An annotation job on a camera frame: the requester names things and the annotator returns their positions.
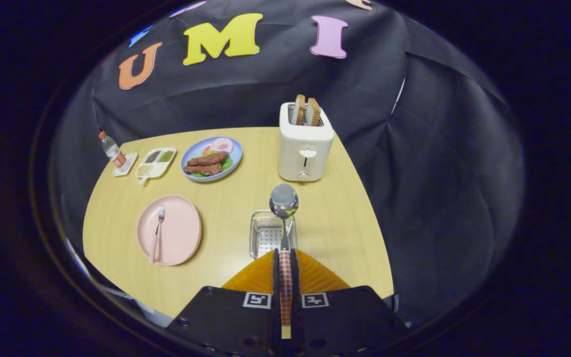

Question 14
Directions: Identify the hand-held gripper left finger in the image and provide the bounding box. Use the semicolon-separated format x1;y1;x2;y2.
166;248;282;357

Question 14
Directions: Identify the clear plastic water bottle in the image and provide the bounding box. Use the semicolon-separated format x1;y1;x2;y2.
98;131;127;169

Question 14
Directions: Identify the white square coaster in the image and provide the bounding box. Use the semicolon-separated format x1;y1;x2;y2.
113;152;138;178

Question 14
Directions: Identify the spoon with checked handle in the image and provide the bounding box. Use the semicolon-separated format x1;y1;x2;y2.
269;183;299;340

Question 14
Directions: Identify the white divided dish with beans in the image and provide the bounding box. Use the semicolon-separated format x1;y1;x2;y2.
135;147;177;185

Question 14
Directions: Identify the blue plate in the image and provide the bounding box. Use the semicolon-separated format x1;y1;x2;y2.
180;136;243;182

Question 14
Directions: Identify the white toaster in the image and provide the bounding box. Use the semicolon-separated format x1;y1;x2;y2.
278;102;335;182

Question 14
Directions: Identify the pink ham slice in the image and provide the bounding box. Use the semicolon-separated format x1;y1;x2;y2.
210;137;234;154

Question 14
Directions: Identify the toast slice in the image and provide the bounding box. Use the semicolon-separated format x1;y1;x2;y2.
291;94;306;125
305;97;322;126

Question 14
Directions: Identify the fork with checked handle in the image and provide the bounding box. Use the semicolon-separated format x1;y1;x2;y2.
148;205;166;264

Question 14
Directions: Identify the black backdrop cloth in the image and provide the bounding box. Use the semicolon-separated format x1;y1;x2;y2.
50;0;526;328

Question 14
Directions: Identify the pink plate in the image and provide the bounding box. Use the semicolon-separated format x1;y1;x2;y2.
136;194;203;266

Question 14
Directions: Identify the green lettuce leaf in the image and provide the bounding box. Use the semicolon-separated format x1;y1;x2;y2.
191;155;233;178

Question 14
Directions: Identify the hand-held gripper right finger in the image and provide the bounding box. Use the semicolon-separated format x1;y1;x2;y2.
290;248;410;357

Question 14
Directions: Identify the brown grilled sausage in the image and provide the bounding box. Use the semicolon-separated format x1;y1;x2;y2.
187;152;229;167
184;163;223;176

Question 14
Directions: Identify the metal wire basket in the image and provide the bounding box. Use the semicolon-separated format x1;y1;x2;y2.
249;210;298;260

